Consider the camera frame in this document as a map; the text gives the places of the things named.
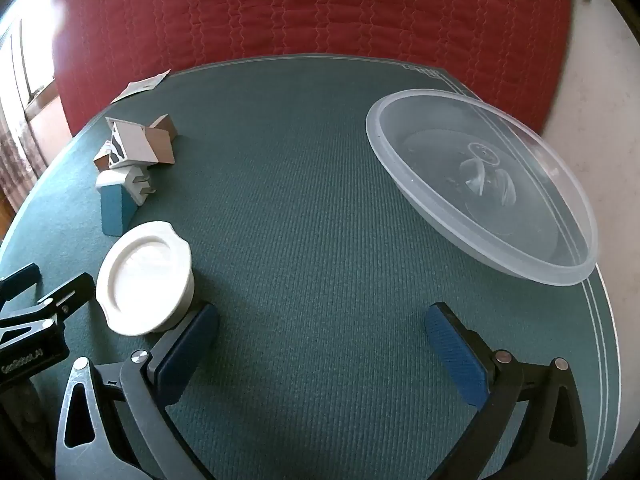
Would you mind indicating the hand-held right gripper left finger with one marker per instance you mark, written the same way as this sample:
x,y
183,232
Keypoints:
x,y
190,345

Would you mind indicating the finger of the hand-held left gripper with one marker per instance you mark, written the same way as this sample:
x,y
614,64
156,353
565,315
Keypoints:
x,y
22,280
75,290

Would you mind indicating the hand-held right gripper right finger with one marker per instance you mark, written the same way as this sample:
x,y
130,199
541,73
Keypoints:
x,y
455,355

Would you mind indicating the white round lid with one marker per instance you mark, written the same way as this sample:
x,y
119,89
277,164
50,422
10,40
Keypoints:
x,y
140,275

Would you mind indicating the blue rectangular block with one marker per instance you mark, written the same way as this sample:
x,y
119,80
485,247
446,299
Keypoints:
x,y
117,212

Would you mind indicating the white plug adapter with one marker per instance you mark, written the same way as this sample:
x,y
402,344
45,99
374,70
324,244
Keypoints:
x,y
130,182

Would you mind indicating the white patterned triangular box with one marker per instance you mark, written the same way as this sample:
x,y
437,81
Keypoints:
x,y
130,140

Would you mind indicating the orange rectangular block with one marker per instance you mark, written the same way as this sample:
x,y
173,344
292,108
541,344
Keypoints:
x,y
167,125

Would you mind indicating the patterned curtain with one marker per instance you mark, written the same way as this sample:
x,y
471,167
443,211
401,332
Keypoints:
x,y
12,150

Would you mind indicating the green table mat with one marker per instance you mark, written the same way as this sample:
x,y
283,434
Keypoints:
x,y
300,210

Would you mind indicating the white paper sheet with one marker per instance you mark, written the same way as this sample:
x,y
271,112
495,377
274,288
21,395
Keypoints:
x,y
140,85

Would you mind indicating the window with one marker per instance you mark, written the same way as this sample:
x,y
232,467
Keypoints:
x,y
37,50

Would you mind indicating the red quilted blanket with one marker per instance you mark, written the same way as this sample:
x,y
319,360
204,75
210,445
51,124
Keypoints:
x,y
300,10

